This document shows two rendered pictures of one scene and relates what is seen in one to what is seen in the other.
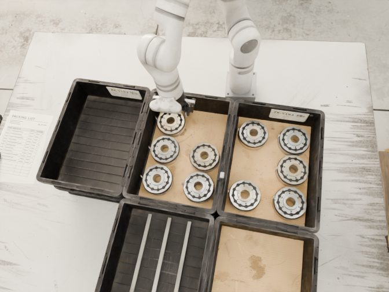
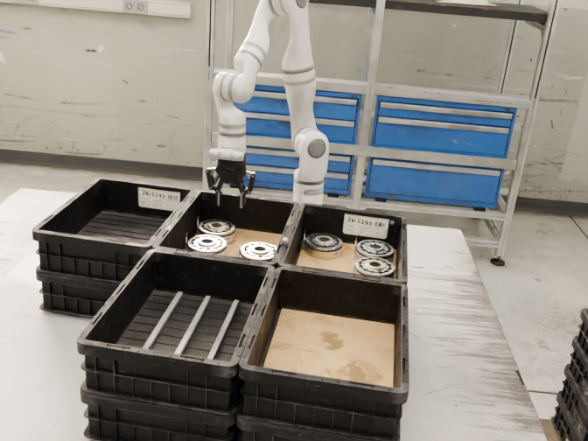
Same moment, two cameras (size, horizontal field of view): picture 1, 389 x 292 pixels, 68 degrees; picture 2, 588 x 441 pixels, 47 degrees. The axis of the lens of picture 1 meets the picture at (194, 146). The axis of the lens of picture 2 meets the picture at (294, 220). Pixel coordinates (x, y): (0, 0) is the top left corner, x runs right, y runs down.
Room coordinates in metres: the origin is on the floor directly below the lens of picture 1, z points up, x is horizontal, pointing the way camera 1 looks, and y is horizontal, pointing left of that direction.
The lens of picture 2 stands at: (-1.21, 0.31, 1.64)
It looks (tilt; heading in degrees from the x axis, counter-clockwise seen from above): 24 degrees down; 344
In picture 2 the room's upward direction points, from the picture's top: 5 degrees clockwise
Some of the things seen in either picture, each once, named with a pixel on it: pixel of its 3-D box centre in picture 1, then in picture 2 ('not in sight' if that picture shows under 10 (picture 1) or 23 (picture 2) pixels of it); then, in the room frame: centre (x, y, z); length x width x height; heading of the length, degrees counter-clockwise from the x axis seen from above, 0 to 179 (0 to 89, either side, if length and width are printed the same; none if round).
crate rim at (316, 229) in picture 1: (272, 161); (347, 241); (0.24, -0.23, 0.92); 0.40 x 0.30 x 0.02; 158
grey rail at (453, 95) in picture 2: not in sight; (369, 87); (2.03, -0.93, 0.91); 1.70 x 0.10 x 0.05; 73
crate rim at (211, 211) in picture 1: (180, 146); (232, 227); (0.35, 0.04, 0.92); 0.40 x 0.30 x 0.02; 158
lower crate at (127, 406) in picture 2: not in sight; (185, 367); (-0.02, 0.20, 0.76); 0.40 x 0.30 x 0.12; 158
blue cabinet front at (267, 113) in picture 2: not in sight; (288, 140); (2.12, -0.54, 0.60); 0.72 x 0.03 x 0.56; 73
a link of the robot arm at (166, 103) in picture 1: (167, 90); (230, 142); (0.45, 0.04, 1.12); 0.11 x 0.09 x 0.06; 158
